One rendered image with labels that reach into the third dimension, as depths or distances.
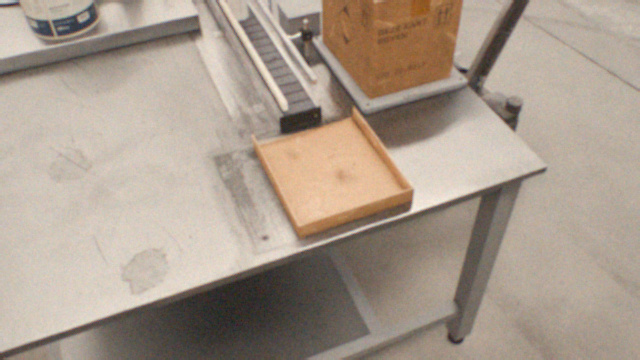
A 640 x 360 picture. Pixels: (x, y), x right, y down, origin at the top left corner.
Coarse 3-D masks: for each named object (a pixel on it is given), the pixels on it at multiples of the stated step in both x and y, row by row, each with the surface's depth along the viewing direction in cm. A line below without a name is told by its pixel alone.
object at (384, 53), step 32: (352, 0) 136; (384, 0) 126; (416, 0) 130; (448, 0) 134; (352, 32) 142; (384, 32) 132; (416, 32) 136; (448, 32) 140; (352, 64) 148; (384, 64) 139; (416, 64) 143; (448, 64) 148
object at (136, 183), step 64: (192, 0) 185; (320, 0) 184; (64, 64) 161; (128, 64) 160; (192, 64) 160; (320, 64) 159; (0, 128) 142; (64, 128) 141; (128, 128) 141; (192, 128) 141; (256, 128) 141; (384, 128) 140; (448, 128) 140; (0, 192) 126; (64, 192) 126; (128, 192) 126; (192, 192) 126; (256, 192) 126; (448, 192) 125; (0, 256) 114; (64, 256) 114; (128, 256) 114; (192, 256) 114; (256, 256) 114; (0, 320) 104; (64, 320) 104
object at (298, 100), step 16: (224, 0) 175; (256, 32) 162; (256, 48) 156; (272, 48) 156; (272, 64) 151; (288, 64) 151; (288, 80) 146; (272, 96) 143; (288, 96) 141; (304, 96) 141; (288, 112) 137
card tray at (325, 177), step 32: (320, 128) 140; (352, 128) 140; (288, 160) 132; (320, 160) 132; (352, 160) 132; (384, 160) 131; (288, 192) 125; (320, 192) 125; (352, 192) 125; (384, 192) 125; (320, 224) 116
